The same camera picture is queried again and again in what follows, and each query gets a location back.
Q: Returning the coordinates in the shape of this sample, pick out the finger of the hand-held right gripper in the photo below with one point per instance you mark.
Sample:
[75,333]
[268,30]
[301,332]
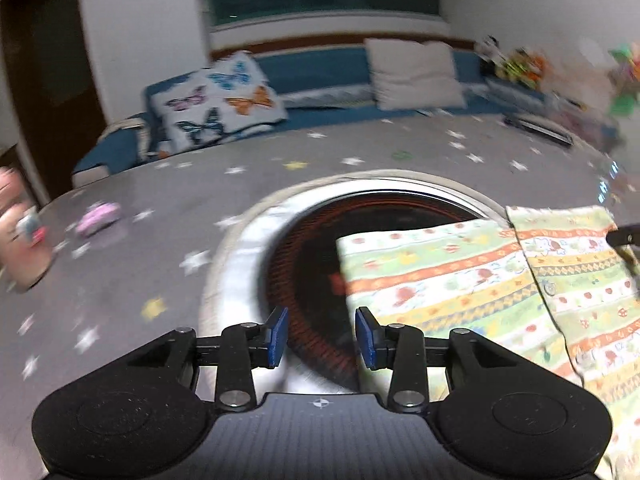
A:
[625,241]

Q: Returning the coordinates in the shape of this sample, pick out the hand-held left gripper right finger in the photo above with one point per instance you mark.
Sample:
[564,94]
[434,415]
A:
[366,341]

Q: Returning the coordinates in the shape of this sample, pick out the plain grey pillow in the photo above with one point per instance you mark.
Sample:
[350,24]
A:
[415,75]

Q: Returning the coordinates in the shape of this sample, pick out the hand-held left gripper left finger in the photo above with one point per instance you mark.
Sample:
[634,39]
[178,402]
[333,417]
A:
[276,340]

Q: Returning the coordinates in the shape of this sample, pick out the colourful pinwheel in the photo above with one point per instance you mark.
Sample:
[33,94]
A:
[625,80]

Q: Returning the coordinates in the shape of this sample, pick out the dark brown door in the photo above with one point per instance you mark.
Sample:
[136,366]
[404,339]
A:
[50,85]

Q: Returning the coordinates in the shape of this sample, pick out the round black table stove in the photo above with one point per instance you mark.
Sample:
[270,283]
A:
[310,250]

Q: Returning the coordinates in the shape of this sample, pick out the pink doll figure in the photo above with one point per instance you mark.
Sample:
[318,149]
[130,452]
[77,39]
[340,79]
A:
[17,255]

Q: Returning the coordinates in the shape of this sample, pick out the clear plastic storage box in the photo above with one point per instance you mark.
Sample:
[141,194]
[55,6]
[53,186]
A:
[582,115]

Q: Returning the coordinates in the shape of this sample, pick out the pink toy car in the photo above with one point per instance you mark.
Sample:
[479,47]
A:
[97,217]

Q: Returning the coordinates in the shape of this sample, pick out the striped cartoon print garment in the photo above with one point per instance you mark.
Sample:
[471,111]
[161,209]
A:
[480,285]

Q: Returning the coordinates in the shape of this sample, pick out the black remote control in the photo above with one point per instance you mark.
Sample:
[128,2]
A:
[540,129]

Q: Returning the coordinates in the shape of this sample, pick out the blue bench sofa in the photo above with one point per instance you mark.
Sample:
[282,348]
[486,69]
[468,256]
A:
[325,67]

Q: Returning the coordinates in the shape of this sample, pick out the butterfly print pillow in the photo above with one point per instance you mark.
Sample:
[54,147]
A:
[215,105]

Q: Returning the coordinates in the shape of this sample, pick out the orange plush fox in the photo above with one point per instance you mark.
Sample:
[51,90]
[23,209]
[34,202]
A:
[536,67]

